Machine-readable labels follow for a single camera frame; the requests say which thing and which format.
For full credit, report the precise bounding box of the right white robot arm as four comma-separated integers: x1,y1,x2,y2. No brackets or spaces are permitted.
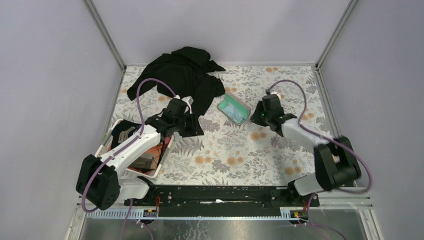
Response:
250,94,362,206

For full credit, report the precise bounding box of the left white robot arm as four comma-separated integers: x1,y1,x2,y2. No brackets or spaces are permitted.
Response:
75,96,201,213

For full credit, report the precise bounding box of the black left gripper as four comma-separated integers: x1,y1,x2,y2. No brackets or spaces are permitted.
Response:
173,111,205,138

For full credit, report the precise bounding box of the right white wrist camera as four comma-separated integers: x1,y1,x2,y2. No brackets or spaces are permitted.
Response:
266,90,285,101

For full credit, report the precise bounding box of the black garment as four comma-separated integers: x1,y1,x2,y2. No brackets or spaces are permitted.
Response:
126,46,226,117

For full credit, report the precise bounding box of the light blue cleaning cloth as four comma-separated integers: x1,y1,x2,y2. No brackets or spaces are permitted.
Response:
228,108,246,124

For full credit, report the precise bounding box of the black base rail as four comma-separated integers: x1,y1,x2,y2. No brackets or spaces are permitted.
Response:
132,185,320,218

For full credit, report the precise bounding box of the white basket with clothes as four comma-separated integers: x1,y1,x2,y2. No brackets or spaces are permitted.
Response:
94,119,174,179

